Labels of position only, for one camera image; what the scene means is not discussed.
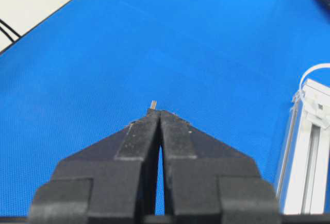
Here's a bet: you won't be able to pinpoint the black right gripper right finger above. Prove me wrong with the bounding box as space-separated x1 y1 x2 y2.
160 111 281 223

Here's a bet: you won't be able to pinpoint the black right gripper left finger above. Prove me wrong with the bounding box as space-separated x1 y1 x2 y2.
28 109 160 223

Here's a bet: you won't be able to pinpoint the aluminium extrusion frame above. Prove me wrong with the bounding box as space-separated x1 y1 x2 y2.
274 79 329 215

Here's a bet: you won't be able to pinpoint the white zip tie loop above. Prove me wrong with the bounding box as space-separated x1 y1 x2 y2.
292 63 329 114

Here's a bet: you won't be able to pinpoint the black cables at table edge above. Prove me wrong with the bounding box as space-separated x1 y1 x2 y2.
0 19 21 42

